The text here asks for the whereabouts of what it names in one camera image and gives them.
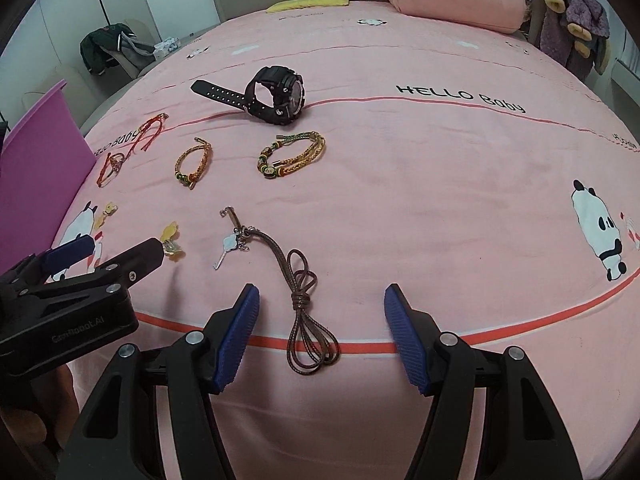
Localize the brown cord key necklace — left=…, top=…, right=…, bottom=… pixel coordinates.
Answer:
left=212, top=206, right=341, bottom=373

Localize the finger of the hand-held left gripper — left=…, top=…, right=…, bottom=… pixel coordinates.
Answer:
left=65, top=238, right=166, bottom=292
left=0, top=235, right=96, bottom=292

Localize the empty beige chair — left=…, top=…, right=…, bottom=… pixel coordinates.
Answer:
left=22, top=64, right=101, bottom=111

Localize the yellow pillow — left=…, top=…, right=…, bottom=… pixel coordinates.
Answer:
left=266, top=0, right=349, bottom=14

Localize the purple plastic basin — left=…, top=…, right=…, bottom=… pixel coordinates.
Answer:
left=0, top=80, right=98, bottom=281

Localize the black digital wristwatch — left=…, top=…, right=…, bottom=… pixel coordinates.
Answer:
left=190, top=65, right=306, bottom=126

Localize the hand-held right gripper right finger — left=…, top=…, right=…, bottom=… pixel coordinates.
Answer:
left=383, top=284, right=608, bottom=480

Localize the yellow hair clip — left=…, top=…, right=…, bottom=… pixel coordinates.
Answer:
left=159, top=220, right=185, bottom=259

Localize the thin gold braided bracelet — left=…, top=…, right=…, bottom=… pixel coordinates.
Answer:
left=173, top=138, right=213, bottom=191

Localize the purple fuzzy garment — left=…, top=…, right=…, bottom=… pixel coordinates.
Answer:
left=522, top=0, right=612, bottom=78

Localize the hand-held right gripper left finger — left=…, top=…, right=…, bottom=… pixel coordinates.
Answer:
left=55, top=282, right=261, bottom=480

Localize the person's left forearm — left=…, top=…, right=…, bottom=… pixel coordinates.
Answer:
left=0, top=362, right=78, bottom=461

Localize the red string bracelet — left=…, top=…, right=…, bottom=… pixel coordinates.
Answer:
left=96, top=114, right=168, bottom=188

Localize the beige chair with jacket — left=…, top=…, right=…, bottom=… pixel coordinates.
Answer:
left=80, top=22, right=168, bottom=83

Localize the thick gold braided bracelet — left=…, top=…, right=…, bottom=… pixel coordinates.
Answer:
left=257, top=131, right=327, bottom=181

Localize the grey garment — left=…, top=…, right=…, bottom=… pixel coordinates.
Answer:
left=117, top=30, right=157, bottom=68

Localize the dark green jacket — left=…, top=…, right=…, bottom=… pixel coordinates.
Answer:
left=80, top=23, right=136, bottom=77

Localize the pink printed bed sheet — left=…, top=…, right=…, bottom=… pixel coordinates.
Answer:
left=50, top=0, right=640, bottom=480

